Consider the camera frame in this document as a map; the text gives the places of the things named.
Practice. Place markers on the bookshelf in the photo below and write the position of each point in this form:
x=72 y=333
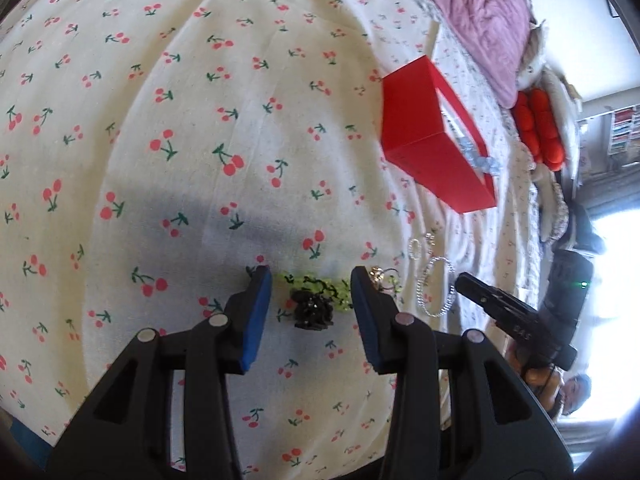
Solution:
x=625 y=132

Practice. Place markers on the cherry print cloth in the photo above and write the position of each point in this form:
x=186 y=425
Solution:
x=200 y=110

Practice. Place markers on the purple quilt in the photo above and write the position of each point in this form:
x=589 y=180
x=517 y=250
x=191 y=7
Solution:
x=480 y=15

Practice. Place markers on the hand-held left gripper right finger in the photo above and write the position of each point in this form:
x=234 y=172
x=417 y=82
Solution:
x=366 y=317

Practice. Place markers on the orange plush toy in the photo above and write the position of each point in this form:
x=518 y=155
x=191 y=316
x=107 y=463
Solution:
x=542 y=125

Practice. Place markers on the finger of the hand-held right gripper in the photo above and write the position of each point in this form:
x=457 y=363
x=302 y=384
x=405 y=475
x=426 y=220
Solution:
x=492 y=300

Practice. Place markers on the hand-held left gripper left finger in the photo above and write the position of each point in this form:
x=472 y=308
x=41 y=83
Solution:
x=256 y=317

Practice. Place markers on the red cardboard box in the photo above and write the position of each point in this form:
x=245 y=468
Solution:
x=425 y=150

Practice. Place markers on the small silver hoop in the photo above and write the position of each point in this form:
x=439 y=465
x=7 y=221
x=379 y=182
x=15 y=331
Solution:
x=415 y=249

